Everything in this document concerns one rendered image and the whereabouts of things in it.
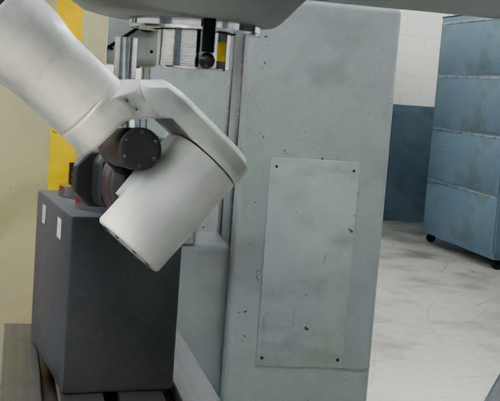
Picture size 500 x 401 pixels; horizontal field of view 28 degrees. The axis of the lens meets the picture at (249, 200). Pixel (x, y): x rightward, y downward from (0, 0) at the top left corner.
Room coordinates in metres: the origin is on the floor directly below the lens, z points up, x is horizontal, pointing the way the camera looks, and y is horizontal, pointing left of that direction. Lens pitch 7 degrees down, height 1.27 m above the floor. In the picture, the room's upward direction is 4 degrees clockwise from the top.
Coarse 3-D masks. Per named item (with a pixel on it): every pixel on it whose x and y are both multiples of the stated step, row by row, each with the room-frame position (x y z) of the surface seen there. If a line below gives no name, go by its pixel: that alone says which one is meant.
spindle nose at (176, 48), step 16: (160, 32) 0.65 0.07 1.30; (176, 32) 0.63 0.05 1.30; (192, 32) 0.63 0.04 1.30; (160, 48) 0.64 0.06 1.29; (176, 48) 0.63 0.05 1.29; (192, 48) 0.63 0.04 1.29; (160, 64) 0.64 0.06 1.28; (176, 64) 0.63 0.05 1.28; (192, 64) 0.63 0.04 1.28; (224, 64) 0.64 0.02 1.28
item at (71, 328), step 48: (48, 192) 1.18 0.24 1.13; (48, 240) 1.11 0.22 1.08; (96, 240) 1.01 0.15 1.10; (48, 288) 1.10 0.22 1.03; (96, 288) 1.01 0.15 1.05; (144, 288) 1.03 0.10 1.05; (48, 336) 1.08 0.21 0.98; (96, 336) 1.01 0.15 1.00; (144, 336) 1.03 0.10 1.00; (96, 384) 1.01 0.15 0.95; (144, 384) 1.03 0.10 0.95
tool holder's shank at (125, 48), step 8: (120, 40) 1.06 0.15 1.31; (128, 40) 1.06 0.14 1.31; (136, 40) 1.07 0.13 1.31; (120, 48) 1.06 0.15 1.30; (128, 48) 1.06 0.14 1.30; (136, 48) 1.07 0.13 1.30; (120, 56) 1.06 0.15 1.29; (128, 56) 1.06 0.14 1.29; (136, 56) 1.07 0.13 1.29; (120, 64) 1.06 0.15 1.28; (128, 64) 1.06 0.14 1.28; (136, 64) 1.08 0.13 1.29; (120, 72) 1.06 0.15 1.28; (128, 72) 1.07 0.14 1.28
